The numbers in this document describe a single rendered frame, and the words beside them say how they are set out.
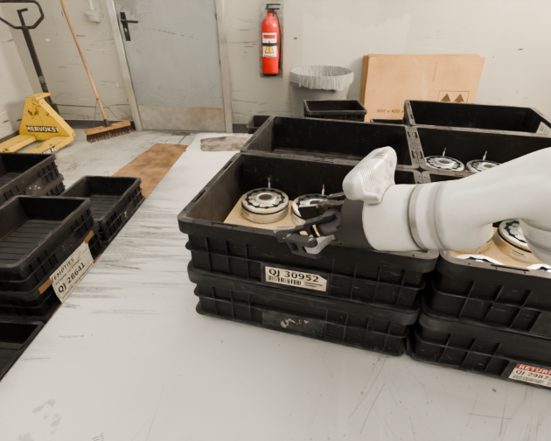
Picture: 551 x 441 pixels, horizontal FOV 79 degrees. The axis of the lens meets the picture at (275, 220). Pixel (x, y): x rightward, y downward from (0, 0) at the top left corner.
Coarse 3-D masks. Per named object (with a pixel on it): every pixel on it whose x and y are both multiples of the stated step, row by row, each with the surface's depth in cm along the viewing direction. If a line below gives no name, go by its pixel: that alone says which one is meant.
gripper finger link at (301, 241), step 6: (288, 234) 44; (294, 234) 44; (288, 240) 44; (294, 240) 42; (300, 240) 42; (306, 240) 41; (312, 240) 40; (300, 246) 42; (306, 246) 41; (312, 246) 40; (294, 252) 44; (300, 252) 43; (306, 252) 42; (318, 258) 40
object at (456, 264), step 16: (432, 176) 68; (448, 176) 67; (464, 176) 67; (448, 256) 46; (448, 272) 46; (464, 272) 45; (480, 272) 44; (496, 272) 44; (512, 272) 43; (528, 272) 43; (544, 272) 43; (528, 288) 44; (544, 288) 43
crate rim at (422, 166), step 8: (416, 128) 92; (424, 128) 92; (432, 128) 91; (440, 128) 91; (448, 128) 91; (416, 136) 87; (520, 136) 87; (528, 136) 86; (536, 136) 86; (544, 136) 86; (416, 144) 81; (416, 152) 77; (424, 160) 73; (424, 168) 70; (432, 168) 70
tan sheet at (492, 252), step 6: (492, 240) 66; (492, 246) 64; (450, 252) 63; (456, 252) 63; (486, 252) 63; (492, 252) 63; (498, 252) 63; (492, 258) 61; (498, 258) 61; (504, 258) 61; (510, 258) 61; (510, 264) 60; (516, 264) 60; (522, 264) 60; (528, 264) 60
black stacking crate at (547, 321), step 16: (496, 224) 70; (432, 272) 52; (432, 288) 52; (448, 288) 49; (464, 288) 48; (480, 288) 47; (496, 288) 47; (512, 288) 46; (432, 304) 51; (448, 304) 50; (464, 304) 49; (480, 304) 49; (496, 304) 48; (512, 304) 47; (528, 304) 47; (544, 304) 46; (464, 320) 50; (480, 320) 50; (496, 320) 49; (512, 320) 48; (528, 320) 48; (544, 320) 47; (544, 336) 48
